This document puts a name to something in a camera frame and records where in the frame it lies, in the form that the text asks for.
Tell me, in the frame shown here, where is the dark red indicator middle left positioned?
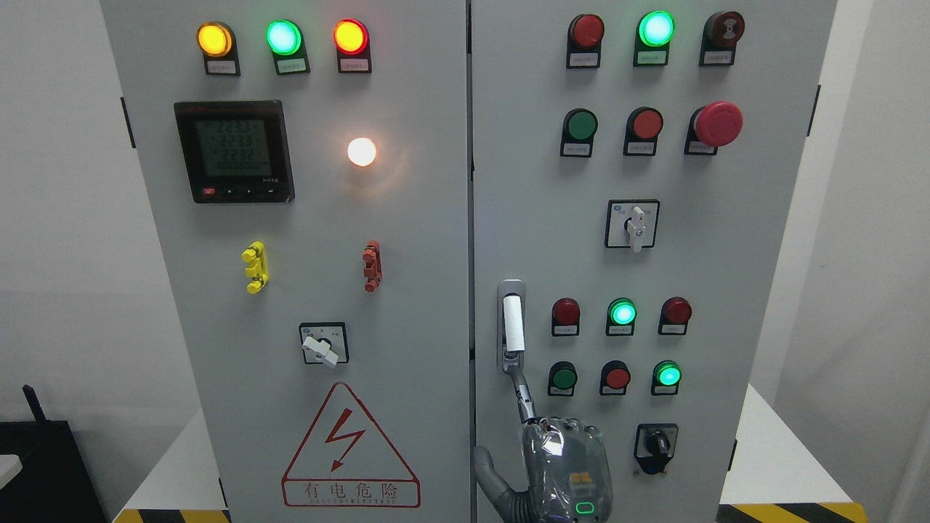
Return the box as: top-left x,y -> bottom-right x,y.
551,297 -> 581,337

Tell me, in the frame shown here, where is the red push button lower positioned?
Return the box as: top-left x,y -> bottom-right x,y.
599,360 -> 631,395

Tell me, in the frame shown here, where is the grey left cabinet door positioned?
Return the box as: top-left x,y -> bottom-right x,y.
102,1 -> 472,522

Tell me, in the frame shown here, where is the green lit push button lower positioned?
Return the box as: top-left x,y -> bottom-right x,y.
650,360 -> 683,397

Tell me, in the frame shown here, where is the black selector knob switch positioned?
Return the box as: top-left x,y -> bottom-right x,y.
634,423 -> 679,474

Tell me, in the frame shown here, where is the dark red indicator top right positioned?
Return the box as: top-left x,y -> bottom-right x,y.
567,13 -> 605,69

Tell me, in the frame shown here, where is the green push button upper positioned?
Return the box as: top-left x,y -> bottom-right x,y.
560,108 -> 598,158

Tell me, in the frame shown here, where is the grey right cabinet door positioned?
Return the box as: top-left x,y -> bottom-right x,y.
471,1 -> 836,522

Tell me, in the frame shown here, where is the white rotary switch left door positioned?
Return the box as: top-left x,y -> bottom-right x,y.
298,322 -> 351,370

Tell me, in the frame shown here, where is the white rotary switch upper right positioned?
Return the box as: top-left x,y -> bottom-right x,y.
604,199 -> 660,253

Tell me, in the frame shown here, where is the red lit indicator light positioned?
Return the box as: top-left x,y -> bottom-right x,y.
333,19 -> 372,74

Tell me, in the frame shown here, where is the green indicator light top left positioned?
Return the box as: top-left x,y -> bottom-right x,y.
265,19 -> 311,76

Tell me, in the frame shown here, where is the red toggle clamp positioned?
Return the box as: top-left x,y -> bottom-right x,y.
362,240 -> 383,293

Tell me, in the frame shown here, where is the red push button upper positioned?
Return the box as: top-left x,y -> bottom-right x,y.
623,107 -> 664,156

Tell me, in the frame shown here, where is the black box at left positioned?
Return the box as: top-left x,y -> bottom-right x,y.
1,385 -> 107,522

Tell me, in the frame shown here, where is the yellow toggle clamp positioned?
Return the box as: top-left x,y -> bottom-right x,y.
241,240 -> 270,295

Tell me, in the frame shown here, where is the green lit indicator top right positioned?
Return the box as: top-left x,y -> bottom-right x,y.
632,10 -> 676,67

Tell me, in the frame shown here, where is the green lit indicator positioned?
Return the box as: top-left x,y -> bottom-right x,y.
632,10 -> 676,67
605,297 -> 638,336

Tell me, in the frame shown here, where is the silver door handle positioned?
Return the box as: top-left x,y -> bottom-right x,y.
496,279 -> 526,372

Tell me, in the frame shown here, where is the red emergency stop button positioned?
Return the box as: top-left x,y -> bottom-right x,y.
684,100 -> 743,156

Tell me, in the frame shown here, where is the dark red indicator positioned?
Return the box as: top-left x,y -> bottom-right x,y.
551,297 -> 581,337
567,13 -> 605,69
658,296 -> 693,336

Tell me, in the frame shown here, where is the green lit indicator middle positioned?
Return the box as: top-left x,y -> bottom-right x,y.
605,297 -> 638,336

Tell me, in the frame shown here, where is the white lit indicator light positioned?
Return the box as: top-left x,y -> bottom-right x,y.
347,137 -> 378,168

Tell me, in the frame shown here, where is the black digital power meter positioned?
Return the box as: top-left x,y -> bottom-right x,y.
174,100 -> 294,204

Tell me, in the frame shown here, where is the dark red indicator middle right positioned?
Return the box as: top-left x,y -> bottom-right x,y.
658,296 -> 693,336

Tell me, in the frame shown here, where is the red electrical warning sticker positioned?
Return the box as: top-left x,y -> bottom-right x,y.
281,383 -> 421,508

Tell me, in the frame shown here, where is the dark red buzzer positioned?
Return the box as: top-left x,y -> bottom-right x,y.
700,11 -> 746,67

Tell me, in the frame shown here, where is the yellow indicator light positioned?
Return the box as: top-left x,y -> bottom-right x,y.
196,21 -> 241,76

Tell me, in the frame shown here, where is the red push button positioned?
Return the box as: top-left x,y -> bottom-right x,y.
623,107 -> 664,156
599,360 -> 631,395

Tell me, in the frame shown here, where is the grey cabinet door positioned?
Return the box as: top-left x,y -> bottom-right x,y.
102,1 -> 472,522
471,1 -> 836,522

